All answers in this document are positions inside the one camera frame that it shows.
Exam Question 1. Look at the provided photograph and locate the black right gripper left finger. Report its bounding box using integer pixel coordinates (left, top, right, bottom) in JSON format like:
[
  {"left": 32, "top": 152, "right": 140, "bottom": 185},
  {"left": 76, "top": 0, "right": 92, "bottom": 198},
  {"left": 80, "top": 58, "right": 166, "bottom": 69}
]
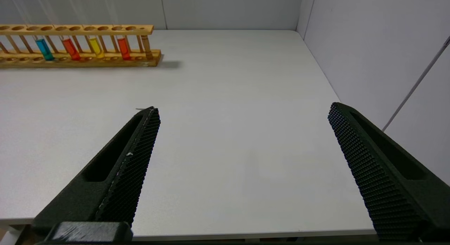
[{"left": 31, "top": 107, "right": 161, "bottom": 236}]

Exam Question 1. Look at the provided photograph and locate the teal liquid test tube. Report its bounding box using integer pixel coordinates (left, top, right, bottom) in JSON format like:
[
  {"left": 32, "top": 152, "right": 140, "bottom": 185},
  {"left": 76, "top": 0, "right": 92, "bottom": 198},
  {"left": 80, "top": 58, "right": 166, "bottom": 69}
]
[{"left": 18, "top": 0, "right": 55, "bottom": 62}]

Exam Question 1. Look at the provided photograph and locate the yellow liquid test tube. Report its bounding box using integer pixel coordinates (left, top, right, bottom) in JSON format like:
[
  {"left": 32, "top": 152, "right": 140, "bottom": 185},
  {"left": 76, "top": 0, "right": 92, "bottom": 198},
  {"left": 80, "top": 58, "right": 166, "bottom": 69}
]
[{"left": 78, "top": 0, "right": 105, "bottom": 60}]

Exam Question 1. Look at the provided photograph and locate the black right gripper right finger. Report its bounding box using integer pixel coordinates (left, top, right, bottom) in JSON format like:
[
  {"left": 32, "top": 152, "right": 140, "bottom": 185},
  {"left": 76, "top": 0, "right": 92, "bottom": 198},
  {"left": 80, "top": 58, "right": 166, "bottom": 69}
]
[{"left": 328, "top": 102, "right": 450, "bottom": 243}]

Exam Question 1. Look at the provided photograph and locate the wooden test tube rack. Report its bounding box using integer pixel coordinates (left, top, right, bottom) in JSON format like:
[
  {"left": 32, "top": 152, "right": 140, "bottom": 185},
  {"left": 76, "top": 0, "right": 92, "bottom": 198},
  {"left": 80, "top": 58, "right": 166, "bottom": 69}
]
[{"left": 0, "top": 24, "right": 162, "bottom": 68}]

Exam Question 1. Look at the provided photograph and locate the red liquid test tube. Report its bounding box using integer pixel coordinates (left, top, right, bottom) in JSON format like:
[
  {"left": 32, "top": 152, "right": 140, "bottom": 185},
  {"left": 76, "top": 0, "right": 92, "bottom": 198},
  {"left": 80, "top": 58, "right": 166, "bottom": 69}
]
[
  {"left": 111, "top": 0, "right": 131, "bottom": 61},
  {"left": 46, "top": 0, "right": 81, "bottom": 61}
]

